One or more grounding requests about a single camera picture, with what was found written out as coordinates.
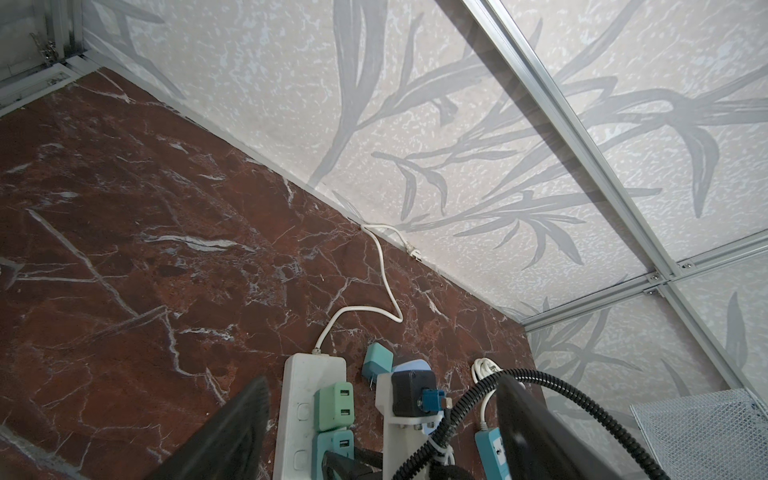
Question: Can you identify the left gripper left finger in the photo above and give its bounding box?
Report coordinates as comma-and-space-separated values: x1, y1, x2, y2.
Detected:
147, 377, 271, 479

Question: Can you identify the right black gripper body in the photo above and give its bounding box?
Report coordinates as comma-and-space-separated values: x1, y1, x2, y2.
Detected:
321, 446, 475, 480

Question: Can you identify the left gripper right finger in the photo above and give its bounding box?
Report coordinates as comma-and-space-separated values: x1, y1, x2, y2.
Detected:
496, 375, 619, 480

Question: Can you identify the teal usb plug cube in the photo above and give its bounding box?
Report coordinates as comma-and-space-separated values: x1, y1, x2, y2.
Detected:
311, 429, 355, 480

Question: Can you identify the green usb plug cube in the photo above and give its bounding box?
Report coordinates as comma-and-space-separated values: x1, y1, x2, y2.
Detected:
314, 381, 355, 433

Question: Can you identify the long white pastel power strip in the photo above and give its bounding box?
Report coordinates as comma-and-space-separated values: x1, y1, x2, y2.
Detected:
272, 353, 347, 479

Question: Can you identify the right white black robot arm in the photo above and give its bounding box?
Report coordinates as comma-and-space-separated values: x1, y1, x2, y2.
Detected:
378, 368, 668, 479

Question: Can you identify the teal plug cube near strip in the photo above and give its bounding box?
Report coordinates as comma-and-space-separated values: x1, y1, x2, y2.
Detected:
361, 342, 394, 384

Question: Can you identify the teal power strip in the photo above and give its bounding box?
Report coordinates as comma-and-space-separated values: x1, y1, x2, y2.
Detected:
475, 428, 512, 480

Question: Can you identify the square blue power strip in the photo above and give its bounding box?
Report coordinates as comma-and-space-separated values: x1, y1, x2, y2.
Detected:
392, 359, 431, 374

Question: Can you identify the coiled white teal-strip cable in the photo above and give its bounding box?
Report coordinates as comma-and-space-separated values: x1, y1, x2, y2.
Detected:
470, 357, 502, 431

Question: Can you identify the white power strip cable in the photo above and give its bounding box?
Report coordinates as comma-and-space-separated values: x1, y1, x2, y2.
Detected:
311, 223, 424, 355

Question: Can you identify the white wire mesh basket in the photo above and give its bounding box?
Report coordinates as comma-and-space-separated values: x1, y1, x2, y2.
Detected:
631, 389, 767, 479

